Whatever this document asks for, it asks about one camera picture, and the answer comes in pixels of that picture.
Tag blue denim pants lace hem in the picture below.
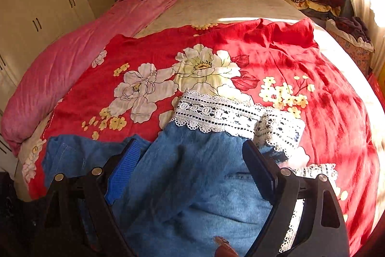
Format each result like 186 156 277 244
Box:
42 89 342 257

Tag right hand red nails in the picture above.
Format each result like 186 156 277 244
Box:
213 236 239 257

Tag red floral bed blanket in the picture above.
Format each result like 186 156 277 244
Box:
22 19 384 253

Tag fabric laundry basket with clothes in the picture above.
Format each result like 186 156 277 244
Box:
326 17 375 77

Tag pink velvet quilt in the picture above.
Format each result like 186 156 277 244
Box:
1 0 177 155

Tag cream wardrobe with black handles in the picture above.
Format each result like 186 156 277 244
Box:
0 0 95 173

